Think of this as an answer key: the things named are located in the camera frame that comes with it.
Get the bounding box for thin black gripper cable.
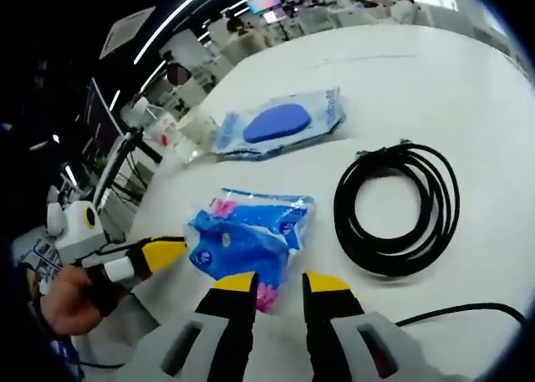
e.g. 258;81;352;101
74;354;131;371

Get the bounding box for white tabletop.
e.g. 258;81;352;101
70;24;534;382

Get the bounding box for thick black gripper cable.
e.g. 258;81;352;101
394;301;528;329

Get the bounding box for ceiling air conditioner unit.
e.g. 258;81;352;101
99;5;156;60

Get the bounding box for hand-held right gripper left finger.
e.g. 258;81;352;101
137;271;260;382

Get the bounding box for colourful wall screen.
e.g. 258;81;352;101
245;0;282;16

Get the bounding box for blue tissue packet pink flowers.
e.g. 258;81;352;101
183;186;317;315

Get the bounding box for long ceiling light strip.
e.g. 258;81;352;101
132;0;222;64

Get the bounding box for dark monitor on stand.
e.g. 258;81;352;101
82;78;127;158

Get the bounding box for white container red label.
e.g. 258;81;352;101
147;110;181;150

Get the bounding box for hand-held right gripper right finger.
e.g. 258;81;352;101
301;272;461;382

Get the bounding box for clear plastic bottle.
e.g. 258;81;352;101
174;115;222;165

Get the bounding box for person's left hand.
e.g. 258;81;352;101
41;267;128;338

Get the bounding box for black tripod stand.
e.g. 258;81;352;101
93;125;165;208

